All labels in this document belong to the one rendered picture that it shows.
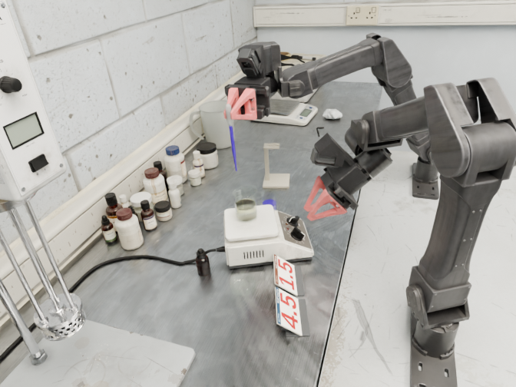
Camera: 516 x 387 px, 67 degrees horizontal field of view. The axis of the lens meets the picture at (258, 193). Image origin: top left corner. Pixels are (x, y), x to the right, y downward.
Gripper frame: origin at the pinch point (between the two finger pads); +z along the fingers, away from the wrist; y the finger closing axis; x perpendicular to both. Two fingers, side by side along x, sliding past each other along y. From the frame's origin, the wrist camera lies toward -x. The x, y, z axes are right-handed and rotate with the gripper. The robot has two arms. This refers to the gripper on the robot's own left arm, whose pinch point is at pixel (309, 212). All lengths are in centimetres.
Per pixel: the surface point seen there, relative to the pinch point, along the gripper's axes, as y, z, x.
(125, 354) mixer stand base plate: 21.3, 36.8, -15.9
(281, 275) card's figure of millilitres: 7.7, 12.4, 2.6
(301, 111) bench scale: -88, -5, 18
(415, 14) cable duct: -118, -68, 33
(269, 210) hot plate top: -8.5, 9.0, -2.0
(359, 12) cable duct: -127, -52, 17
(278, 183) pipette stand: -34.0, 10.0, 7.7
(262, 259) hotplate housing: 1.2, 15.5, 1.2
